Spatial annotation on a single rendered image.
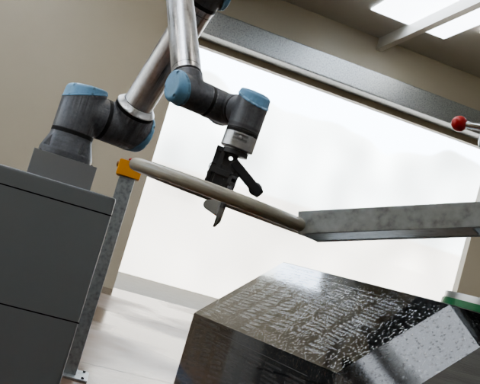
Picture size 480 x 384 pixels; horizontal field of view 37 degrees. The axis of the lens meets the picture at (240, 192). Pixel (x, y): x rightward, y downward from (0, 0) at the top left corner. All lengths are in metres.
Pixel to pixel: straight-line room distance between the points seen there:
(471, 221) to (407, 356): 0.34
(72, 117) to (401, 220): 1.41
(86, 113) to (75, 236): 0.44
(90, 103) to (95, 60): 6.12
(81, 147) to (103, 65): 6.16
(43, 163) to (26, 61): 6.18
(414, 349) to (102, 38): 7.74
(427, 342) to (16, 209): 1.53
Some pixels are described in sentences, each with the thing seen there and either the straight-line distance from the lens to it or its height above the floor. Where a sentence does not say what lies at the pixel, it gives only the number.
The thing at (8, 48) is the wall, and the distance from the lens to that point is 8.68.
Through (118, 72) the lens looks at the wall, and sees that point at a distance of 8.67.
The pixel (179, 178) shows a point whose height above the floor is 0.90.
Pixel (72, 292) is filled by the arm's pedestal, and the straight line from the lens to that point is 2.42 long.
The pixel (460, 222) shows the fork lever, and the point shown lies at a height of 0.96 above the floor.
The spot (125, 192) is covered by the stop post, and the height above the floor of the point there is 0.93.
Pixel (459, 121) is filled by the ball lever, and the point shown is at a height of 1.15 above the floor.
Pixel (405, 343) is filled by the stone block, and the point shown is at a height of 0.72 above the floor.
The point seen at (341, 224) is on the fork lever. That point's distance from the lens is 1.51.
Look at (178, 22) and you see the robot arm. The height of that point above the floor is 1.38.
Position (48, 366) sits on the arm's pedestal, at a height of 0.27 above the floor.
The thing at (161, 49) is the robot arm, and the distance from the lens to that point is 2.51.
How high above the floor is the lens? 0.78
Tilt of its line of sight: 5 degrees up
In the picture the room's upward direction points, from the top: 16 degrees clockwise
